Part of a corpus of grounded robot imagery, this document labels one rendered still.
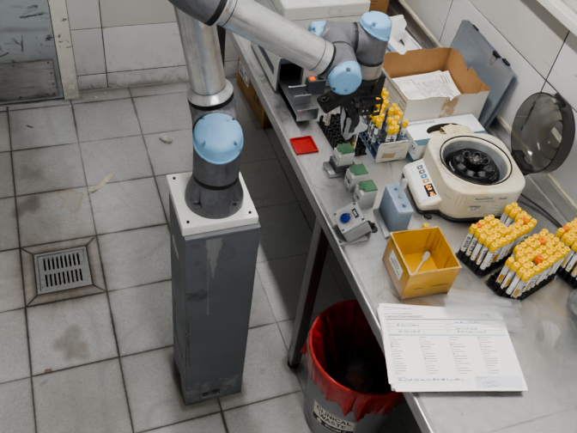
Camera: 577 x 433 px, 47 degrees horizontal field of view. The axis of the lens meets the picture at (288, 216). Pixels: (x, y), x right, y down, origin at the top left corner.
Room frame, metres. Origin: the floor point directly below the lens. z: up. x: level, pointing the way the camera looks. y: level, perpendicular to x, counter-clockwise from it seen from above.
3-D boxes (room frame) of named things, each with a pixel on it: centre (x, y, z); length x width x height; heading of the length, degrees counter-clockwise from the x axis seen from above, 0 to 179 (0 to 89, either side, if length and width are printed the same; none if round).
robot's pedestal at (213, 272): (1.19, 0.20, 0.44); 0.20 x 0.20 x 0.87; 26
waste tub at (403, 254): (1.06, -0.33, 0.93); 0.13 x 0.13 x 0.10; 22
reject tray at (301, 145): (1.48, -0.01, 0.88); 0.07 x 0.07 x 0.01; 26
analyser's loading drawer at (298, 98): (1.67, 0.04, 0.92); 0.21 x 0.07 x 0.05; 26
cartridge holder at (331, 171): (1.40, -0.12, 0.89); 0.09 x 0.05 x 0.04; 116
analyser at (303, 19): (1.89, 0.04, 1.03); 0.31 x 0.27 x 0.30; 26
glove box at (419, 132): (1.57, -0.42, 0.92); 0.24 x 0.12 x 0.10; 116
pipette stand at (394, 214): (1.22, -0.27, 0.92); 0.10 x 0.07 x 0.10; 20
